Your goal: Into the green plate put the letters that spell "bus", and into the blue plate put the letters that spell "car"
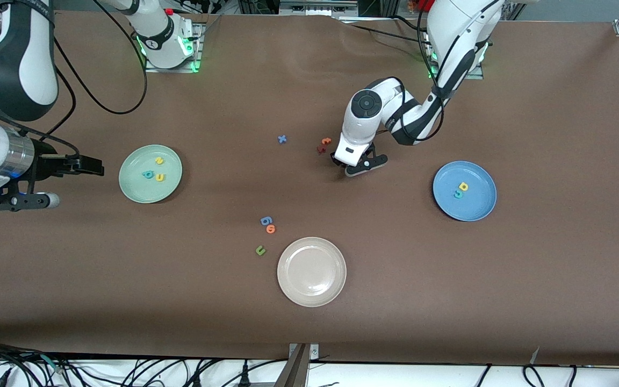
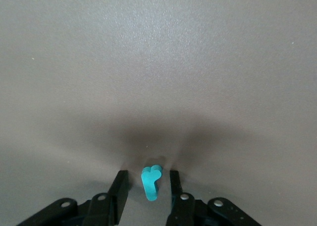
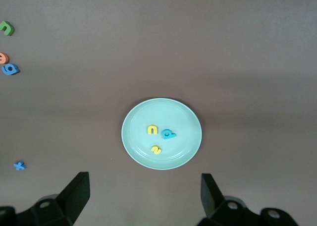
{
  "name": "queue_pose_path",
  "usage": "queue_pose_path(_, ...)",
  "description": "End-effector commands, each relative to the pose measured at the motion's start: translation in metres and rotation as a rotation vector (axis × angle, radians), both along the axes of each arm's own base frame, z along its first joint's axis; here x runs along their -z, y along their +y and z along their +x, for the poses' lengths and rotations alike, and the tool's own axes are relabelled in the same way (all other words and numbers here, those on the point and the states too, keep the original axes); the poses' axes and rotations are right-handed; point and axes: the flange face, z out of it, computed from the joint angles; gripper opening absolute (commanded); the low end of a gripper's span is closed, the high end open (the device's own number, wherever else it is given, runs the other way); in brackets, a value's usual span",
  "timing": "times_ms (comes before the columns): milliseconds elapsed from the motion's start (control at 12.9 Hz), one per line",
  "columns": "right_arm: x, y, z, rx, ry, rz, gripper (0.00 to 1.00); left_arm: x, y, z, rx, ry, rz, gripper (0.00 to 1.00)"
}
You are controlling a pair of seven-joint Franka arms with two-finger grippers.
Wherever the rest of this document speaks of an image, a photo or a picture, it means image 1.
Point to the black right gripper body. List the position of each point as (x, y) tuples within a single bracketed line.
[(46, 166)]

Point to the teal letter p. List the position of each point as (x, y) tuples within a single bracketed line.
[(148, 174)]

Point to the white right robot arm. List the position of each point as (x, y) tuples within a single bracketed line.
[(14, 54)]

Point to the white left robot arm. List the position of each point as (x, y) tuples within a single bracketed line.
[(449, 27)]

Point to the green plate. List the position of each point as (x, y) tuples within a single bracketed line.
[(135, 188)]

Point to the brown table cover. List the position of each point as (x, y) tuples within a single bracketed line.
[(309, 97)]

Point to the blue letter g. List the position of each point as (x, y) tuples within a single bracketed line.
[(266, 220)]

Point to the beige plate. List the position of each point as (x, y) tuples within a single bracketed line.
[(311, 272)]

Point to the blue plate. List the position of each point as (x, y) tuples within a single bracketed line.
[(476, 207)]

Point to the green letter u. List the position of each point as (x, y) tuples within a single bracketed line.
[(260, 250)]

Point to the grey equipment box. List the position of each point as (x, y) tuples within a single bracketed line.
[(315, 8)]

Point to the red box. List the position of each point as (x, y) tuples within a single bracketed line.
[(422, 5)]

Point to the black power plug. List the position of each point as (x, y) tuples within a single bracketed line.
[(244, 376)]

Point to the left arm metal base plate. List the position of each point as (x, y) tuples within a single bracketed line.
[(479, 74)]

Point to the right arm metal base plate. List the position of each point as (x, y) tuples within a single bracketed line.
[(199, 54)]

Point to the aluminium frame bracket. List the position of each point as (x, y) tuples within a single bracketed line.
[(301, 357)]

